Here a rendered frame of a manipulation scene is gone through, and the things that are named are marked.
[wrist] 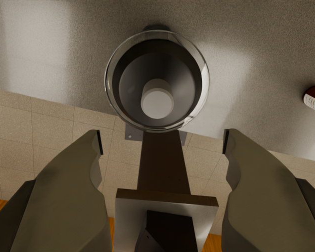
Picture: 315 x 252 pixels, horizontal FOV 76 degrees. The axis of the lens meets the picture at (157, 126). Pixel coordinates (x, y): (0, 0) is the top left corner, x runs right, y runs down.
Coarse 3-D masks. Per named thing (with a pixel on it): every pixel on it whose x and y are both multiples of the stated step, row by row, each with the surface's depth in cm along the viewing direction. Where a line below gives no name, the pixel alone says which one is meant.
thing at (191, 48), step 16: (144, 32) 18; (160, 32) 18; (128, 48) 19; (192, 48) 19; (112, 64) 20; (208, 80) 20; (112, 96) 21; (192, 112) 22; (144, 128) 23; (160, 128) 23; (176, 128) 23
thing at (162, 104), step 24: (144, 48) 18; (168, 48) 18; (120, 72) 19; (144, 72) 19; (168, 72) 19; (192, 72) 19; (120, 96) 20; (144, 96) 17; (168, 96) 17; (192, 96) 20; (144, 120) 21; (168, 120) 21
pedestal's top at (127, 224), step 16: (128, 192) 63; (144, 192) 63; (160, 192) 64; (128, 208) 63; (144, 208) 63; (160, 208) 63; (176, 208) 63; (192, 208) 63; (208, 208) 63; (128, 224) 66; (208, 224) 66; (128, 240) 70
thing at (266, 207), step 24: (240, 144) 10; (240, 168) 8; (264, 168) 8; (240, 192) 7; (264, 192) 7; (288, 192) 7; (240, 216) 6; (264, 216) 6; (288, 216) 6; (312, 216) 6; (240, 240) 6; (264, 240) 6; (288, 240) 6; (312, 240) 6
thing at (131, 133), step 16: (128, 128) 155; (144, 144) 97; (160, 144) 99; (176, 144) 101; (144, 160) 87; (160, 160) 88; (176, 160) 90; (144, 176) 78; (160, 176) 79; (176, 176) 81; (176, 192) 73
